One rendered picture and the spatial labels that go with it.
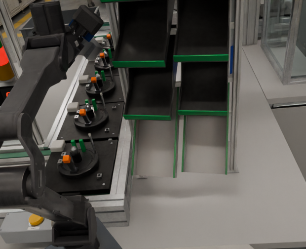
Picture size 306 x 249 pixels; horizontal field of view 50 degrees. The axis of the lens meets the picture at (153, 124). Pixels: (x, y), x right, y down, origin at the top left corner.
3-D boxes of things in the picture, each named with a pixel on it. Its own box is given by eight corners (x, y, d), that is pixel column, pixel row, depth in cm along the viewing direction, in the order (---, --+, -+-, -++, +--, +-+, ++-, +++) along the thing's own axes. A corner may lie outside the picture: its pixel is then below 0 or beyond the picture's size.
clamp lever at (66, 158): (76, 171, 105) (68, 160, 99) (70, 171, 105) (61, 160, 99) (77, 161, 107) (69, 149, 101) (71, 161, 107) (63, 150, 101)
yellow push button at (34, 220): (42, 227, 95) (39, 223, 93) (28, 228, 95) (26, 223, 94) (46, 215, 98) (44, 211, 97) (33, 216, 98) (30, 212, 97)
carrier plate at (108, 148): (110, 193, 102) (109, 188, 101) (36, 197, 104) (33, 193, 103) (118, 143, 122) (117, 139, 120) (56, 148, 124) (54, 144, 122)
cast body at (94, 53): (103, 48, 84) (86, 43, 78) (93, 61, 86) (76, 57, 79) (84, 26, 86) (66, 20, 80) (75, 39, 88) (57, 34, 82)
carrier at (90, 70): (129, 77, 162) (125, 54, 155) (82, 82, 164) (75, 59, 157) (133, 56, 182) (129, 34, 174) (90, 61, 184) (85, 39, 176)
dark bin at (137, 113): (171, 121, 89) (167, 106, 83) (125, 119, 92) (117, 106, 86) (180, 41, 102) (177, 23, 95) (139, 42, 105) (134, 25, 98)
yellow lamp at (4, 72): (11, 80, 104) (5, 66, 101) (-4, 81, 104) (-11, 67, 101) (17, 72, 108) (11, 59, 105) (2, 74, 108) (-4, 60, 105)
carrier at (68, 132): (119, 141, 123) (112, 113, 115) (56, 145, 125) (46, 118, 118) (125, 105, 142) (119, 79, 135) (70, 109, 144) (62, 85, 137)
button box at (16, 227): (74, 240, 96) (68, 228, 92) (5, 244, 98) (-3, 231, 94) (79, 221, 101) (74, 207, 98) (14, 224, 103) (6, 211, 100)
